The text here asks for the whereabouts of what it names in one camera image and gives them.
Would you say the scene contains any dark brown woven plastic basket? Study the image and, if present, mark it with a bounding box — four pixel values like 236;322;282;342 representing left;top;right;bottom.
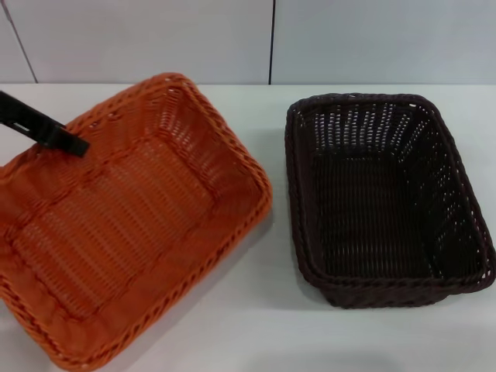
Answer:
284;91;496;310

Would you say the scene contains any orange woven plastic basket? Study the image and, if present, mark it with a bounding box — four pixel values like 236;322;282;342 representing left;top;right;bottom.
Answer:
0;72;274;358

